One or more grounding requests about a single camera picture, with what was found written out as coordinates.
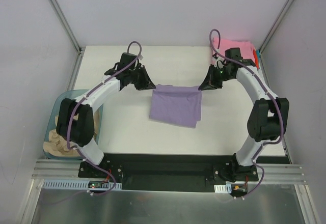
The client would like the left white cable duct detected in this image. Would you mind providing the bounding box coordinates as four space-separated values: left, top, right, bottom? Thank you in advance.
43 180 122 191

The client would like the beige t shirt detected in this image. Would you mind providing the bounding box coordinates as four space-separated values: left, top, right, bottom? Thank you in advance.
43 110 100 159

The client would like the aluminium rail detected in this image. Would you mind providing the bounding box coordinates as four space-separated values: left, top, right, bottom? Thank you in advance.
32 159 308 185

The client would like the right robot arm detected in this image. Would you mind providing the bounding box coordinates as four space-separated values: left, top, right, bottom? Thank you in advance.
199 48 289 182

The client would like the pink folded t shirt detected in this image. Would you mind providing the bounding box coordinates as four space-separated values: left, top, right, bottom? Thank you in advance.
212 37 255 63

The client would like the right white cable duct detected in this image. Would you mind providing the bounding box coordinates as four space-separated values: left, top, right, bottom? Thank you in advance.
214 184 232 194

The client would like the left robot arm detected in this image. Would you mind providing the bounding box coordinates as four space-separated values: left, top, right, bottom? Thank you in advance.
56 52 156 178

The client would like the aluminium frame post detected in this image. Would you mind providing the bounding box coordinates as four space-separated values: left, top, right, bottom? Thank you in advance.
259 0 307 54
38 0 85 54

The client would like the right aluminium frame post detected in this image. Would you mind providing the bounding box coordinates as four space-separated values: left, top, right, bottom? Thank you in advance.
259 0 307 54

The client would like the translucent blue plastic bin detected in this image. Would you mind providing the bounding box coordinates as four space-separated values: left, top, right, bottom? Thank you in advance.
44 90 104 165

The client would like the left aluminium frame post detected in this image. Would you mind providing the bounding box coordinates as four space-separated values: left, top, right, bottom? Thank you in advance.
38 0 85 54

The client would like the purple t shirt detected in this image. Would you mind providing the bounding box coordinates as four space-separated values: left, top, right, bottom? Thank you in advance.
149 85 202 128

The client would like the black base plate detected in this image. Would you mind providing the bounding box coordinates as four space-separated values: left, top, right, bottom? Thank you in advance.
78 153 258 192

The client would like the white cable duct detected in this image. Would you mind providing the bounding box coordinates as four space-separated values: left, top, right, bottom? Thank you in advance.
214 184 232 194
43 180 122 191

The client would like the orange folded t shirt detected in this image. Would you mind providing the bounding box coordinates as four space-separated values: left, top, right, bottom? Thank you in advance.
253 48 259 70

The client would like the teal folded t shirt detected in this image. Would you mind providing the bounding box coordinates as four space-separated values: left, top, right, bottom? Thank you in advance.
256 49 260 62

